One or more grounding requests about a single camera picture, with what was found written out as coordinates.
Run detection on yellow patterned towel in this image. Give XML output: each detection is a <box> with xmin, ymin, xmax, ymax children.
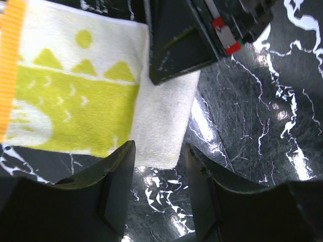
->
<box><xmin>1</xmin><ymin>1</ymin><xmax>199</xmax><ymax>169</ymax></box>

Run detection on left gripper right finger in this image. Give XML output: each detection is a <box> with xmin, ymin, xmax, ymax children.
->
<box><xmin>185</xmin><ymin>144</ymin><xmax>322</xmax><ymax>241</ymax></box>

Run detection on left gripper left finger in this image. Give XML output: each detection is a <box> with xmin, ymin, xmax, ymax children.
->
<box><xmin>1</xmin><ymin>141</ymin><xmax>136</xmax><ymax>241</ymax></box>

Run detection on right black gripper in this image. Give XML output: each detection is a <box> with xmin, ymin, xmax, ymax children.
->
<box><xmin>145</xmin><ymin>0</ymin><xmax>276</xmax><ymax>85</ymax></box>

